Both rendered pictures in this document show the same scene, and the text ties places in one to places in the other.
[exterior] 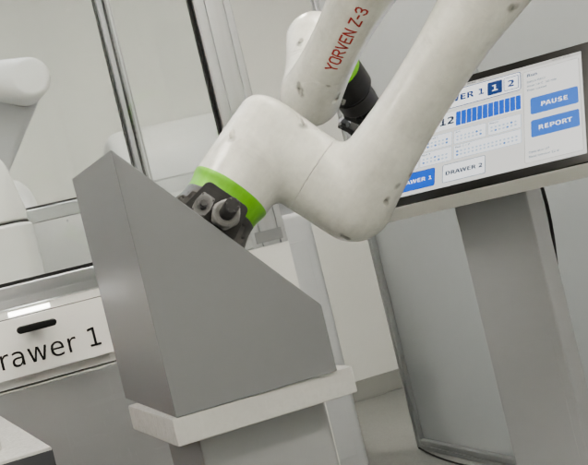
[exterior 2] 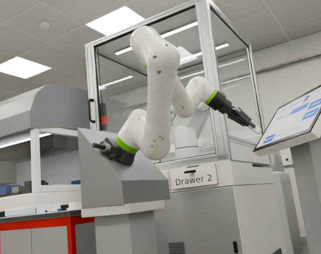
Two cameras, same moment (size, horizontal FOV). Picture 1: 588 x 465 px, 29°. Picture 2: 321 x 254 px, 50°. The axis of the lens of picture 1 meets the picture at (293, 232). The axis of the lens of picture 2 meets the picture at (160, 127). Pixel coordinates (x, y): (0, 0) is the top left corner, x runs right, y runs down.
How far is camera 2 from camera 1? 1.60 m
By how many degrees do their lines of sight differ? 53
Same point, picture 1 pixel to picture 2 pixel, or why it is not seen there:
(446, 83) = (152, 103)
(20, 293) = not seen: hidden behind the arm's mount
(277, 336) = (108, 188)
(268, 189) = (129, 140)
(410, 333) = not seen: outside the picture
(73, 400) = not seen: hidden behind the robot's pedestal
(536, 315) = (315, 203)
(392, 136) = (146, 122)
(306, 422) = (122, 220)
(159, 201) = (85, 142)
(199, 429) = (86, 213)
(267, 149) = (128, 127)
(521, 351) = (311, 219)
